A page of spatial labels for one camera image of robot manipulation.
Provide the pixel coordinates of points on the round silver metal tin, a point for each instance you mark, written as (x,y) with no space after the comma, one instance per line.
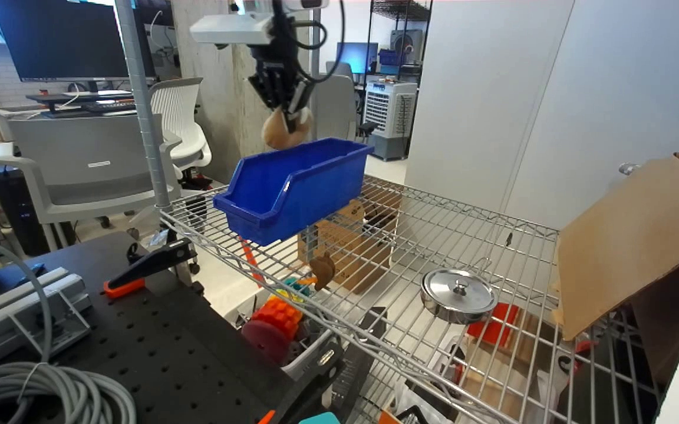
(456,294)

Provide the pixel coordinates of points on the black orange clamp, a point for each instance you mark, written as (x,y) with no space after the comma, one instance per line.
(133,279)

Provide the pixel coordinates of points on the grey shelf pole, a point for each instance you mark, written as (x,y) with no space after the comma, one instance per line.
(144,115)

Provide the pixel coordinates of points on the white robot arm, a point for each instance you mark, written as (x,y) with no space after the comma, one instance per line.
(269,31)

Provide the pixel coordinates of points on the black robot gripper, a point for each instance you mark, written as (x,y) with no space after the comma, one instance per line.
(277,71)

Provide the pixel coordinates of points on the small brown object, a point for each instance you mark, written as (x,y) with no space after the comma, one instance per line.
(321,268)

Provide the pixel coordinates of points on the black monitor screen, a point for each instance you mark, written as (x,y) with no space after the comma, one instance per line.
(61,37)

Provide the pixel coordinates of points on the wire shelf rack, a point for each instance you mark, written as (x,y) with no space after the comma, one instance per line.
(509,366)

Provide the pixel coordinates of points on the brown cardboard sheet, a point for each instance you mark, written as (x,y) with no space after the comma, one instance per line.
(618,245)

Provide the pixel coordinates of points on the blue plastic storage bin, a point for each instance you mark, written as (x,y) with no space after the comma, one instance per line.
(275,195)

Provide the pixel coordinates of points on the grey office chair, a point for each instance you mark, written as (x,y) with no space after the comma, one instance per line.
(84,168)

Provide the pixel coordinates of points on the white office chair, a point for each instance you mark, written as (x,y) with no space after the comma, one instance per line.
(176,102)

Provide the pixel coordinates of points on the black perforated board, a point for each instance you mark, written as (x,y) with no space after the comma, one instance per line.
(178,356)

